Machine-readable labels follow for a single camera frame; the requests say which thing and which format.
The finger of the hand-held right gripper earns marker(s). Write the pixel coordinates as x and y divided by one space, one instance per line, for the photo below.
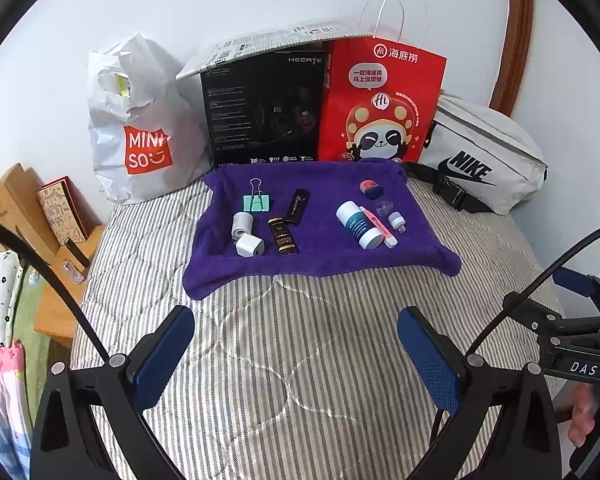
545 312
575 282

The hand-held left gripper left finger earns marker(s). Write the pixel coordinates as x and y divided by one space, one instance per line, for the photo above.
162 355

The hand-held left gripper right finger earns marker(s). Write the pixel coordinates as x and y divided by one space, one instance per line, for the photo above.
430 360

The pink tube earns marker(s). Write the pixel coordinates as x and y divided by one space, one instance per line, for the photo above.
386 232

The white charger cube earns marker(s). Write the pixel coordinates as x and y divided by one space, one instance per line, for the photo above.
250 246

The white cylindrical adapter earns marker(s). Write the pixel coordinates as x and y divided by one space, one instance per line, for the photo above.
241 225

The white and blue bottle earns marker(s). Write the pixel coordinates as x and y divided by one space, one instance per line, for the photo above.
357 225

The clear plastic cap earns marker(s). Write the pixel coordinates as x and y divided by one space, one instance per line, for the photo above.
384 206

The black and gold tube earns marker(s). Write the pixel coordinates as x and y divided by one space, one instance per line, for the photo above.
282 236

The green binder clip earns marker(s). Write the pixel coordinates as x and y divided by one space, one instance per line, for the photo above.
256 202

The pink and blue eraser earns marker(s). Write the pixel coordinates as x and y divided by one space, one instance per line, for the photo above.
372 189

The black rectangular case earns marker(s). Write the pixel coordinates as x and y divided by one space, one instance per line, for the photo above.
297 207

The person's right hand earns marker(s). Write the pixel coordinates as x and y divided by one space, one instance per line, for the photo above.
582 412

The wooden nightstand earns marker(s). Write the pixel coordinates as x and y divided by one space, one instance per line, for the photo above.
62 305

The small clear bottle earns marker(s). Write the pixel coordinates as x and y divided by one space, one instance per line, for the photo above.
73 270

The striped bed quilt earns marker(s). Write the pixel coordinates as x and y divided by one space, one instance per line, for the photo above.
290 360

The green cloth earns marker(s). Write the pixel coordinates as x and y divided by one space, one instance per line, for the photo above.
30 340

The black stick on nightstand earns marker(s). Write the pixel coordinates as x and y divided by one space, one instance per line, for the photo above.
76 252

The purple towel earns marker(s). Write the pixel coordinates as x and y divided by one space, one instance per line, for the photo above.
325 265

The white waist bag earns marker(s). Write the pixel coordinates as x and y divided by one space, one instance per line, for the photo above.
490 145

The pink cartoon cloth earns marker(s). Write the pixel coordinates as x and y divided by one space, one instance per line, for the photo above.
2 400

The red book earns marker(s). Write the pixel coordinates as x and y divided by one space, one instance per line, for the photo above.
85 205

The patterned book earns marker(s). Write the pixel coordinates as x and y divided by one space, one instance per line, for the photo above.
60 212

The brown wooden headboard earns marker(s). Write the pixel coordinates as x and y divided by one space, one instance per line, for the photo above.
515 50

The white plastic shopping bag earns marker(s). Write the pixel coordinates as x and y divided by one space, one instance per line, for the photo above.
150 110

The black product box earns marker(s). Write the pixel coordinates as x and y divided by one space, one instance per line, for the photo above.
260 110

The red paper bag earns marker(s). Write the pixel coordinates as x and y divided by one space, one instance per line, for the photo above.
380 95

